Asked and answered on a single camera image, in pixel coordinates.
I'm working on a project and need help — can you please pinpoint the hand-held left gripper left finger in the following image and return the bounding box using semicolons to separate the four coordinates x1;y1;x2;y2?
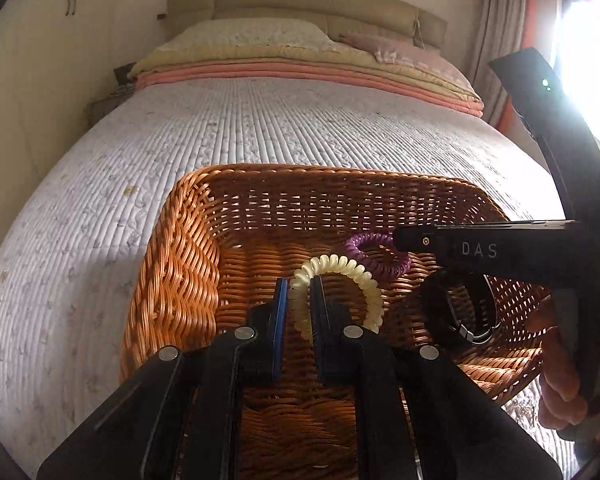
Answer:
37;277;289;480

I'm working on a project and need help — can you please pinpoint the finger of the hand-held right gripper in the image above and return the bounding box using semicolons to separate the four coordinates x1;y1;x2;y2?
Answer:
393;225;452;262

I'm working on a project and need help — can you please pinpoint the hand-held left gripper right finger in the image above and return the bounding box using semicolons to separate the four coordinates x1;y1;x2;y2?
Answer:
308;275;564;480

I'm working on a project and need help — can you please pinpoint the purple spiral hair tie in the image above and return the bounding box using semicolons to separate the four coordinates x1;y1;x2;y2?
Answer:
344;232;412;279

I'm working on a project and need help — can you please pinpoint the cream spiral hair tie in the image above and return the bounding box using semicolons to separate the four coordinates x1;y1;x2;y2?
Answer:
288;254;385;342

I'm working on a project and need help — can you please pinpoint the black wrist watch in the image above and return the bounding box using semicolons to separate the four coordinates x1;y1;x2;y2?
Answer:
404;271;499;346

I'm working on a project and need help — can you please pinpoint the brown wicker basket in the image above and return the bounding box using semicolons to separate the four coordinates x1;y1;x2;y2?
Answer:
120;164;553;480

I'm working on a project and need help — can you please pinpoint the person's right hand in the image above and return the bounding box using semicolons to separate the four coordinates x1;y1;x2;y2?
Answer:
537;294;600;436

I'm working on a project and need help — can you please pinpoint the pink checked pillow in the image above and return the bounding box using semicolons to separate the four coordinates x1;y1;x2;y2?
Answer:
340;33;455;69

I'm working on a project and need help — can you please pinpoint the white quilted bedspread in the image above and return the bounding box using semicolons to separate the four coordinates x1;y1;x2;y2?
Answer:
0;76;583;477

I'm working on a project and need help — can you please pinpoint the folded pink blanket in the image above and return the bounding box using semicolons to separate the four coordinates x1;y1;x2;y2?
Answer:
132;61;486;119

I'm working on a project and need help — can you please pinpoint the bright window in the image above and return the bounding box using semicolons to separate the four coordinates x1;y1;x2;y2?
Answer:
554;0;600;171

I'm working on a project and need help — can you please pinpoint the folded yellow blanket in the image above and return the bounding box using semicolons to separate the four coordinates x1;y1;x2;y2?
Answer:
127;44;481;100

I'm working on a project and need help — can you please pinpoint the grey curtain with orange edge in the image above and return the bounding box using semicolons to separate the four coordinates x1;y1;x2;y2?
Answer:
466;0;548;132

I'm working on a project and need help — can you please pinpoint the floral white pillow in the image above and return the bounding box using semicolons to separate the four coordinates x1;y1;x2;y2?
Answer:
154;18;339;54

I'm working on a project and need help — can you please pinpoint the bedside table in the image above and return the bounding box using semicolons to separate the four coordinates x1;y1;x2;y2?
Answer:
87;62;139;127

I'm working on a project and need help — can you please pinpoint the white wardrobe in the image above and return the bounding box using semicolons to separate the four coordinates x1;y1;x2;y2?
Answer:
0;0;172;221

